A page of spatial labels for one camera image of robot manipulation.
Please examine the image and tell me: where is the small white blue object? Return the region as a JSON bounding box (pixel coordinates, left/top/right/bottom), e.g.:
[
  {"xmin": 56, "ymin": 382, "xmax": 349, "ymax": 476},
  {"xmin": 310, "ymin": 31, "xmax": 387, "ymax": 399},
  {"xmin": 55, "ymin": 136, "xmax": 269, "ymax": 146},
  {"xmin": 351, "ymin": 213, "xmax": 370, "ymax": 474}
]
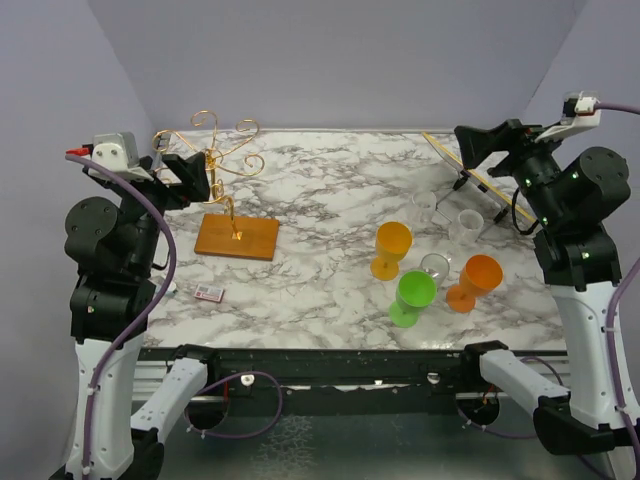
[{"xmin": 156, "ymin": 281, "xmax": 178, "ymax": 295}]

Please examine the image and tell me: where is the orange plastic wine glass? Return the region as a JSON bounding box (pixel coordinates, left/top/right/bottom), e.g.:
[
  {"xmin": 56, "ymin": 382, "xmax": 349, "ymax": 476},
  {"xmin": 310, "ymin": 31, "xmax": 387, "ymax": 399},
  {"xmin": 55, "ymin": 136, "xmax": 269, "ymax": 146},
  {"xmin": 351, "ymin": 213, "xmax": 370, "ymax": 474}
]
[{"xmin": 446, "ymin": 254, "xmax": 504, "ymax": 313}]

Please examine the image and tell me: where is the small whiteboard on stand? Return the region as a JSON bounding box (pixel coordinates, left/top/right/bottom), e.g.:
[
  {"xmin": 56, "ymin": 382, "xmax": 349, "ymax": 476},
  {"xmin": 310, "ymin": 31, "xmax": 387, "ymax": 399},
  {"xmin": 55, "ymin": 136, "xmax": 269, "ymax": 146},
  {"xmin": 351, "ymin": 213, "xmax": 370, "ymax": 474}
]
[{"xmin": 422, "ymin": 132, "xmax": 536, "ymax": 230}]

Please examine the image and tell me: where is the clear stemmed glass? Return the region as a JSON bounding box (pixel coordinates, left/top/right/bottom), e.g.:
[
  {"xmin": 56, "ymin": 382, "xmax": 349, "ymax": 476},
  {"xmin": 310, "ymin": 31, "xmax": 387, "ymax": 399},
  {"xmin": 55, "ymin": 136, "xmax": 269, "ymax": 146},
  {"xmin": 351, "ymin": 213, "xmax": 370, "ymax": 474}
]
[{"xmin": 420, "ymin": 253, "xmax": 450, "ymax": 289}]

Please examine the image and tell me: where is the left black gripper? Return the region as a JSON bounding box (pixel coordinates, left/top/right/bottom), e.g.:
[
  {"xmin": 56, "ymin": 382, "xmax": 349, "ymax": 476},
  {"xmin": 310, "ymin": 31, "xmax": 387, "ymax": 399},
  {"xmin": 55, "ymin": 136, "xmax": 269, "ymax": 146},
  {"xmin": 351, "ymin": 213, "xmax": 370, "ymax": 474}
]
[{"xmin": 106, "ymin": 149, "xmax": 210, "ymax": 272}]

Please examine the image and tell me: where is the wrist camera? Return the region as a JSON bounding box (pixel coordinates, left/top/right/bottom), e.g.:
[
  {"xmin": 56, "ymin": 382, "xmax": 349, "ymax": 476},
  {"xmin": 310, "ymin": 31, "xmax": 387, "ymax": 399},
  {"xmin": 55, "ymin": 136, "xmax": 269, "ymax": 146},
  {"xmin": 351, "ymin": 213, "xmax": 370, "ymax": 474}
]
[
  {"xmin": 535, "ymin": 91, "xmax": 601, "ymax": 143},
  {"xmin": 66, "ymin": 132, "xmax": 152, "ymax": 182}
]

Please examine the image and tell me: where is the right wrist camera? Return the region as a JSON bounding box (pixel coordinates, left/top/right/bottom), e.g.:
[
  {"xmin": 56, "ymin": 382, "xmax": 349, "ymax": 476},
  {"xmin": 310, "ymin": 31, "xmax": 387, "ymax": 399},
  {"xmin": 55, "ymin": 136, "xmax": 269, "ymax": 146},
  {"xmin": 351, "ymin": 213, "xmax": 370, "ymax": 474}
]
[{"xmin": 535, "ymin": 91, "xmax": 601, "ymax": 143}]

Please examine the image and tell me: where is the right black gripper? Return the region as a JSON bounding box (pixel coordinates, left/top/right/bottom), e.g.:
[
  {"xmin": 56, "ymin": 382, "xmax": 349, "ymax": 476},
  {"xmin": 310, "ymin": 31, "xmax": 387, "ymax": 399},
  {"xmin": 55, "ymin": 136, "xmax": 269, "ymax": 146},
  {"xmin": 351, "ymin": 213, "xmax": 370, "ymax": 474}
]
[{"xmin": 456, "ymin": 117, "xmax": 572, "ymax": 226}]

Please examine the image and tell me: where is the small red white box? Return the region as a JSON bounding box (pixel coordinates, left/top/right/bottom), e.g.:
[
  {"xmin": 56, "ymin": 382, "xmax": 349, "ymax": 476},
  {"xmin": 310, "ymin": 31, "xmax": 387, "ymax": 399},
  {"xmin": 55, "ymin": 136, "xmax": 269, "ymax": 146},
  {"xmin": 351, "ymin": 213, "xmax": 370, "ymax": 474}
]
[{"xmin": 193, "ymin": 284, "xmax": 225, "ymax": 303}]

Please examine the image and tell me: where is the green plastic wine glass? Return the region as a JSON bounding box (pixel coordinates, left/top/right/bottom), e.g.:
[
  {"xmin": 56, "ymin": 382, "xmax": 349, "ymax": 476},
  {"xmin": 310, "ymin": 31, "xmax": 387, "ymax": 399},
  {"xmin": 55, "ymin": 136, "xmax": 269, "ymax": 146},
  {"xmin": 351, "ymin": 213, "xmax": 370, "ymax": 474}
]
[{"xmin": 389, "ymin": 270, "xmax": 437, "ymax": 328}]

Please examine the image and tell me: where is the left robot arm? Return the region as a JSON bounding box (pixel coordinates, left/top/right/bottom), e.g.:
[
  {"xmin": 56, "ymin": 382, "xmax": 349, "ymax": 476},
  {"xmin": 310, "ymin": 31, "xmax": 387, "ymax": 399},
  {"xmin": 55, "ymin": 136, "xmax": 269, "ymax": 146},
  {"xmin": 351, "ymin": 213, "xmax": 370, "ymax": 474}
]
[{"xmin": 58, "ymin": 148, "xmax": 221, "ymax": 479}]

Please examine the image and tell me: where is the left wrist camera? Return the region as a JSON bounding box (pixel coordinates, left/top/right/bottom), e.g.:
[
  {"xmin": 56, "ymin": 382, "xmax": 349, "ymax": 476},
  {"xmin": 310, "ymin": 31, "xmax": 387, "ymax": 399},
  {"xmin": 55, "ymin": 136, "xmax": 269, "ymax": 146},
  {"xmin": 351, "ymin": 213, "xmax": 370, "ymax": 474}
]
[{"xmin": 66, "ymin": 132, "xmax": 152, "ymax": 182}]

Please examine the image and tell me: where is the black metal base rail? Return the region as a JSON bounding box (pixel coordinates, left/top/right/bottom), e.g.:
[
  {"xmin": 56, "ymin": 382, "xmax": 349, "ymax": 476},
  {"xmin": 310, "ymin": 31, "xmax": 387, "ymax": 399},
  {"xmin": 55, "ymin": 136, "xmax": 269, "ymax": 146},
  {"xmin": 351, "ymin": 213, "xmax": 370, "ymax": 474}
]
[{"xmin": 134, "ymin": 344, "xmax": 571, "ymax": 416}]

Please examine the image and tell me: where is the yellow plastic wine glass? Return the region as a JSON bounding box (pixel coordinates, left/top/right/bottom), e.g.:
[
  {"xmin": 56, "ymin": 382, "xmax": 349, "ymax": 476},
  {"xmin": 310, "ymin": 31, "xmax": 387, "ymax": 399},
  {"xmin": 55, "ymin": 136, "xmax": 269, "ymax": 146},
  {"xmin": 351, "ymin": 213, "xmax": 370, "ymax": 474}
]
[{"xmin": 370, "ymin": 222, "xmax": 413, "ymax": 281}]

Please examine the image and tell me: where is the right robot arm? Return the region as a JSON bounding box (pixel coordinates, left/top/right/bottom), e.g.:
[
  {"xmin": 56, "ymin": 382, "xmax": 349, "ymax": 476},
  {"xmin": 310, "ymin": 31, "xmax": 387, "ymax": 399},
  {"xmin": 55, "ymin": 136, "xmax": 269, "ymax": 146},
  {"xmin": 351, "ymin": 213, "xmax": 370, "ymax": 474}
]
[{"xmin": 454, "ymin": 120, "xmax": 639, "ymax": 479}]

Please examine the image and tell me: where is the gold wire glass rack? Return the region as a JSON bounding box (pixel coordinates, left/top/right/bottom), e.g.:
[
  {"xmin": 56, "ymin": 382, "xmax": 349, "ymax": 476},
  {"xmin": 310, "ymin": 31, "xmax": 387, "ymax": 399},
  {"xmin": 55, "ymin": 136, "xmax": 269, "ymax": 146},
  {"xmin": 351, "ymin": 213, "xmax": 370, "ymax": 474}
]
[{"xmin": 150, "ymin": 109, "xmax": 280, "ymax": 262}]

